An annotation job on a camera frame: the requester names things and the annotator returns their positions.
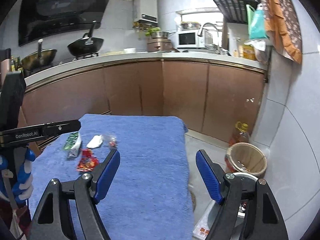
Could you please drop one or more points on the orange patterned apron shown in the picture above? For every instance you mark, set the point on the orange patterned apron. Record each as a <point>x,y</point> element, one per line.
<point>283,29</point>

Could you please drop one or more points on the white trash bin black liner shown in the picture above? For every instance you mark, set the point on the white trash bin black liner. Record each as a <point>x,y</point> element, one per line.
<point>247,180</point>

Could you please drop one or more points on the yellow container on counter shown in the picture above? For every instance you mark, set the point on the yellow container on counter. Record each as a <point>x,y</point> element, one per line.
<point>246,52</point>

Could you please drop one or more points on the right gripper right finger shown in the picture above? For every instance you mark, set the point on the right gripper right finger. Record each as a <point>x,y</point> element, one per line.
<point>226,190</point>

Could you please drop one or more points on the black range hood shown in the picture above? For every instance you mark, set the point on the black range hood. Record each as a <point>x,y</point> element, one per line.
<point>42,18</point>

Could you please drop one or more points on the brown cooking pot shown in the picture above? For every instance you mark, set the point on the brown cooking pot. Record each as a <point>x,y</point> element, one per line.
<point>159,44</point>

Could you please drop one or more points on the white water heater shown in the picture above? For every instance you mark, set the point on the white water heater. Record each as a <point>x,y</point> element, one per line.
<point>145,11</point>

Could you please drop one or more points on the pink thermos bottle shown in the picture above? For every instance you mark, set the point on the pink thermos bottle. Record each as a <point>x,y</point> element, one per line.
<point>5,61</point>

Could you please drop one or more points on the red snack wrapper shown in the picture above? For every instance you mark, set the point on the red snack wrapper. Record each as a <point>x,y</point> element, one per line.
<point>88,161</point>

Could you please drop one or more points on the olive oil bottle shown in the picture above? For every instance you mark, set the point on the olive oil bottle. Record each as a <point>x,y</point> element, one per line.
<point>15,63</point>

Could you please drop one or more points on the teal plastic bag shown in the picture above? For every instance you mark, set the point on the teal plastic bag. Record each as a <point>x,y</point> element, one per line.
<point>255,20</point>

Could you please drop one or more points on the white microwave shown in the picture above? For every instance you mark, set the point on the white microwave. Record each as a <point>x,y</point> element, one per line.
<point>189,39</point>

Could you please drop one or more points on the chrome faucet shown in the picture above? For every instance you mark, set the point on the chrome faucet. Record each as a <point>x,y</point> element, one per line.
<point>208,40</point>

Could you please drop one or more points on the black wok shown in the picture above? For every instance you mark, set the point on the black wok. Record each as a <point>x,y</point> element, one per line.
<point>88,45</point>

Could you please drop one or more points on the beige lined trash bin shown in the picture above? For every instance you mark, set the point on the beige lined trash bin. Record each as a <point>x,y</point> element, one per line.
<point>245,157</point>

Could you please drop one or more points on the cooking oil bottle floor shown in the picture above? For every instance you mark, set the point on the cooking oil bottle floor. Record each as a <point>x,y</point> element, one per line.
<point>240,133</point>

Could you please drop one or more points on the green white carton front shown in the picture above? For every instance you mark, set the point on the green white carton front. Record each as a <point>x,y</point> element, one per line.
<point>72,145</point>

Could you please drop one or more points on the clear plastic bag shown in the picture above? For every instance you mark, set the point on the clear plastic bag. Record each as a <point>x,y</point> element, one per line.
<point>110,141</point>

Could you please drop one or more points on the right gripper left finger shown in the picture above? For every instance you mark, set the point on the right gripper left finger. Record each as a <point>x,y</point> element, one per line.
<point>89,190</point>

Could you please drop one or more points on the blue white gloved hand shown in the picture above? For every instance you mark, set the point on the blue white gloved hand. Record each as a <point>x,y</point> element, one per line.
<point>23,188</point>

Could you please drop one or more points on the white paper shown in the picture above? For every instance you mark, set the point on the white paper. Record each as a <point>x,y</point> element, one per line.
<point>95,142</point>

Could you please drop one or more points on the blue towel cloth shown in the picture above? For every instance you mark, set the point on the blue towel cloth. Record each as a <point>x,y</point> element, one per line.
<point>149,196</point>

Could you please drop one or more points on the steel bowl with greens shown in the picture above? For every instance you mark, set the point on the steel bowl with greens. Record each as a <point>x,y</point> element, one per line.
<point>155,32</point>

